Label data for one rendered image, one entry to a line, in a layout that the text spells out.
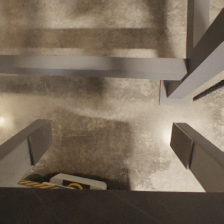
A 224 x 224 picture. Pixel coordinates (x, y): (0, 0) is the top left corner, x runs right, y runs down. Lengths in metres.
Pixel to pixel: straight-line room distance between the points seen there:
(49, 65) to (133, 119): 0.49
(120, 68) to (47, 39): 0.69
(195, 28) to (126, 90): 0.44
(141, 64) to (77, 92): 0.49
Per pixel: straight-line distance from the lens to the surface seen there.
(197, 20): 0.69
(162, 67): 0.59
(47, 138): 0.16
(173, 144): 0.17
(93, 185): 0.80
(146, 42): 1.02
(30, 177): 0.92
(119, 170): 0.90
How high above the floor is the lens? 0.87
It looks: 79 degrees down
